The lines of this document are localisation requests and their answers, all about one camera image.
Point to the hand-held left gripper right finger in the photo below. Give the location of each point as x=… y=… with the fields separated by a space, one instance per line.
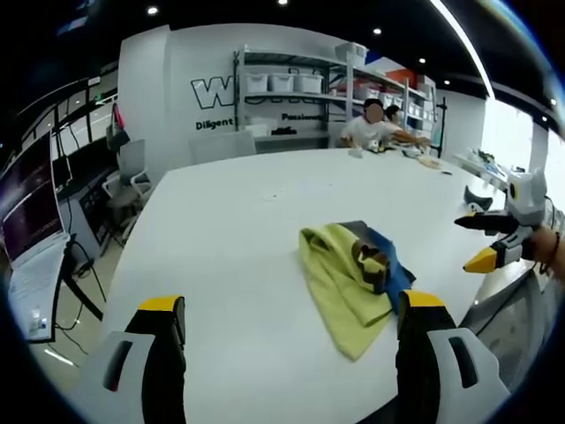
x=437 y=353

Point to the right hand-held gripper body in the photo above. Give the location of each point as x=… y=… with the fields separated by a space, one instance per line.
x=526 y=199

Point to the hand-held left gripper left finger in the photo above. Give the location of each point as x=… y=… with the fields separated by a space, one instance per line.
x=145 y=366

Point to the yellow-green blue brown garment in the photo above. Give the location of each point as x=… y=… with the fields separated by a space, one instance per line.
x=340 y=282

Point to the person's right hand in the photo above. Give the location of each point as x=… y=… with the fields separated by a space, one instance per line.
x=542 y=245

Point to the black and white curved holder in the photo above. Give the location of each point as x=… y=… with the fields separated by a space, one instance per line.
x=476 y=203

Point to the white side table with items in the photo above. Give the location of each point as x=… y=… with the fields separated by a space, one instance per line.
x=479 y=165

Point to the flat wooden board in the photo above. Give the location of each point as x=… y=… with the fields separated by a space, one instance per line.
x=429 y=162

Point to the black upright stand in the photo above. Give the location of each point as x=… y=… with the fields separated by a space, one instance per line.
x=441 y=128

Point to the long shelf rack with bins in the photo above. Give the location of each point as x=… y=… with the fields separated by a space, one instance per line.
x=397 y=95

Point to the ceiling light strip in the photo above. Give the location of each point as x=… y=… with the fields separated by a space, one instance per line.
x=468 y=48

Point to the open white laptop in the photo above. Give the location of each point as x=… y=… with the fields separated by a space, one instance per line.
x=31 y=229

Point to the grey office chair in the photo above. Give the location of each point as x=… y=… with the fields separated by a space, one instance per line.
x=128 y=176

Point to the large white storage bin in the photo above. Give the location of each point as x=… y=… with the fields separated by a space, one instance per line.
x=353 y=53

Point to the grey metal shelf rack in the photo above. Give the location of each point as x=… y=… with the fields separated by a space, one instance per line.
x=287 y=101

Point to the hanging bags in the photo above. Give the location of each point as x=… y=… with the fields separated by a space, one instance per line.
x=117 y=130

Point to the white box on shelf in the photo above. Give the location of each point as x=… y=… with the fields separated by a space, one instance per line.
x=256 y=130

